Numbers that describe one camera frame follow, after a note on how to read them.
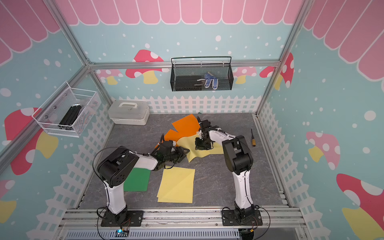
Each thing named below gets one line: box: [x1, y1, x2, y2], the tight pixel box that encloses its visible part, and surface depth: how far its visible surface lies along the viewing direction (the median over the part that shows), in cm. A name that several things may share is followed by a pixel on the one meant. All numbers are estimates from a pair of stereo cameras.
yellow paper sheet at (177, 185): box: [157, 166, 196, 204], surface depth 87 cm
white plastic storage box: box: [107, 100, 150, 125], surface depth 111 cm
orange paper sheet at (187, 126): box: [172, 114, 201, 138], surface depth 119 cm
